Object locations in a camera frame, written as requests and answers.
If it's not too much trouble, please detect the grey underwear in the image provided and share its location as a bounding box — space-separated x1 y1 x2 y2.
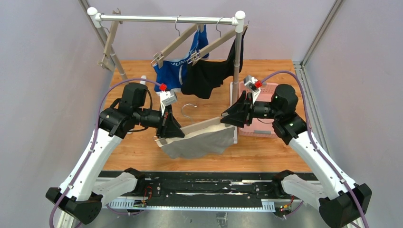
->
155 123 236 159

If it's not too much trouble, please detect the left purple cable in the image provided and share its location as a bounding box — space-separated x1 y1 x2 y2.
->
48 78 162 228

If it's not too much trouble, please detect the empty beige hanger far left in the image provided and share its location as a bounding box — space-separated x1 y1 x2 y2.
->
97 21 120 72

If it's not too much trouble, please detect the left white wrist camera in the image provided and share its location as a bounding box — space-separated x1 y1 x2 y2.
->
159 83 177 116

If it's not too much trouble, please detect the blue underwear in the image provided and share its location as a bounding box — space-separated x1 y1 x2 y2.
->
153 24 209 92

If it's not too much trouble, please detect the beige clip hanger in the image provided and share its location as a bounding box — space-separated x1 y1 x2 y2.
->
154 103 223 145

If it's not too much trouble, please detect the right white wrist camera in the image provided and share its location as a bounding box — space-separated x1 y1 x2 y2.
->
243 75 263 104

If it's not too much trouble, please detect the beige hanger with black underwear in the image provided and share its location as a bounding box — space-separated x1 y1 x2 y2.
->
187 21 249 65

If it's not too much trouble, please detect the black underwear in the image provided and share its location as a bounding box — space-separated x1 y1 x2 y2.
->
181 42 235 99

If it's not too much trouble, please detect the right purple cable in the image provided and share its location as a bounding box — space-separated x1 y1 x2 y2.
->
260 70 370 228

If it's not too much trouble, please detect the beige hanger with blue underwear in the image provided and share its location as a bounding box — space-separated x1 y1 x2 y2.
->
150 15 200 68

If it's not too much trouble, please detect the purple cable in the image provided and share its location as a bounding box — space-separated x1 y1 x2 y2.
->
48 78 162 228
260 70 370 228

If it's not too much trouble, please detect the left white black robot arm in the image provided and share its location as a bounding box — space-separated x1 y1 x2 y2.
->
46 82 184 225

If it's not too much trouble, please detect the pink plastic basket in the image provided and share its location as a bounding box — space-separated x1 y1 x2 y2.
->
238 82 278 138

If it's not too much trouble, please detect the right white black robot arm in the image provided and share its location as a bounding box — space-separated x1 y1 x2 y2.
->
221 84 372 228

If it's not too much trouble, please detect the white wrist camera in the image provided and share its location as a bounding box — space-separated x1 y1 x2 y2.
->
243 75 263 104
159 83 177 116

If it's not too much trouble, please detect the white silver clothes rack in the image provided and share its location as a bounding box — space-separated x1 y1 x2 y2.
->
86 7 247 145

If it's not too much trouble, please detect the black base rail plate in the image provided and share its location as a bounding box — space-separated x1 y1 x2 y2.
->
115 171 307 209

